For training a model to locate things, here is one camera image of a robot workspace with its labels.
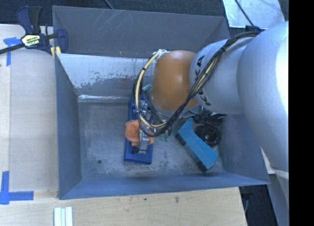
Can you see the orange cloth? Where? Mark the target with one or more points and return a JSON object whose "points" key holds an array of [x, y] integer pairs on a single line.
{"points": [[131, 130]]}

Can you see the dark blue flat block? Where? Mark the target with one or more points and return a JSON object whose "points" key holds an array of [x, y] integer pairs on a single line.
{"points": [[130, 155]]}

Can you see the grey metal bin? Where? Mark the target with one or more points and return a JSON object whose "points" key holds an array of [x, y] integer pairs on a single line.
{"points": [[103, 136]]}

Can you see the teal blue box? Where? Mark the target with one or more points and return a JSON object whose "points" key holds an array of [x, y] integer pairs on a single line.
{"points": [[198, 150]]}

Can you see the pale wood flat board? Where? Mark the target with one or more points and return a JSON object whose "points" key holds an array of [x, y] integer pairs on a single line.
{"points": [[32, 121]]}

